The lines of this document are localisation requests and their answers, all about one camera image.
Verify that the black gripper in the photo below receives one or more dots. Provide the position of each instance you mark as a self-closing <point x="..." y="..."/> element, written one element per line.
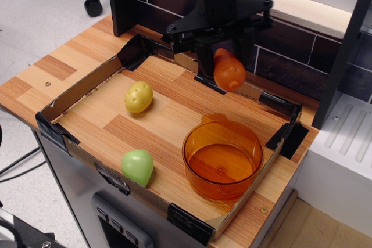
<point x="214" y="21"/>

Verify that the orange toy carrot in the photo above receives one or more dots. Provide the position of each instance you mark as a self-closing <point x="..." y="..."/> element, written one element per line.
<point x="229" y="73"/>

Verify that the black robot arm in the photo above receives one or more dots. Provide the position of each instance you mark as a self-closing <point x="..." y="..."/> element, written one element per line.
<point x="215" y="21"/>

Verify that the orange transparent plastic pot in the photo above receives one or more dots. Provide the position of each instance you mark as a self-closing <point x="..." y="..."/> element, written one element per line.
<point x="222" y="157"/>

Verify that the yellow toy potato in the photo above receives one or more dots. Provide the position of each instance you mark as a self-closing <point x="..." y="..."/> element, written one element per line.
<point x="138" y="97"/>

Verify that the green toy pear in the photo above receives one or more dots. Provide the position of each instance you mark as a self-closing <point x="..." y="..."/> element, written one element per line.
<point x="137" y="165"/>

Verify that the white toy sink drainboard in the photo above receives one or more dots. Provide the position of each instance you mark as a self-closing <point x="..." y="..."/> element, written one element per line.
<point x="345" y="137"/>

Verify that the grey oven control panel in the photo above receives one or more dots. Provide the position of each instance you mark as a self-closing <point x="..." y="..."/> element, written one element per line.
<point x="118" y="230"/>

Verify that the black metal base plate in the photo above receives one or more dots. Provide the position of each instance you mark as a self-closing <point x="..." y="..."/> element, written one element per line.
<point x="32" y="237"/>

